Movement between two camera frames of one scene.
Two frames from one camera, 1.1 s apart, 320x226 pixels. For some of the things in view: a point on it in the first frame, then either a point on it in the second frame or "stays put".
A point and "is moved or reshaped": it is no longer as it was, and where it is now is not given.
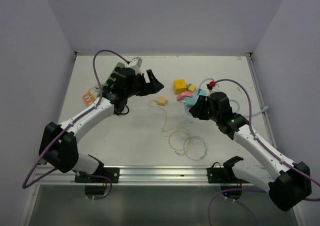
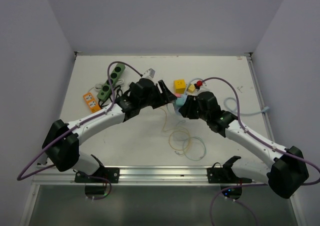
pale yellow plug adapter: x=192 y=88 stays put
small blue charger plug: x=189 y=101 is moved or reshaped
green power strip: x=111 y=79 stays put
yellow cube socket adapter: x=180 y=86 stays put
